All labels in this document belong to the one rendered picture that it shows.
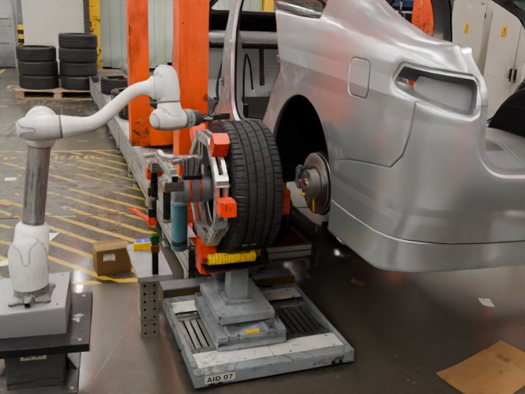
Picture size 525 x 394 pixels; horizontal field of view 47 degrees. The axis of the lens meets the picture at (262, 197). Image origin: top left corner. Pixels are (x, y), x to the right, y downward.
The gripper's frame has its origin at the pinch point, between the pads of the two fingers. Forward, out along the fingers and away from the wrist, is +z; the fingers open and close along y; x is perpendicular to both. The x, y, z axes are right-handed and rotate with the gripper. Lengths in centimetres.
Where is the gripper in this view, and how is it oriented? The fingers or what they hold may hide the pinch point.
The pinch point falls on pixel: (223, 116)
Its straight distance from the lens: 297.6
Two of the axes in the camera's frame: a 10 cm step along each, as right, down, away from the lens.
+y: 7.0, 1.4, -7.0
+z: 7.1, -1.4, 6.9
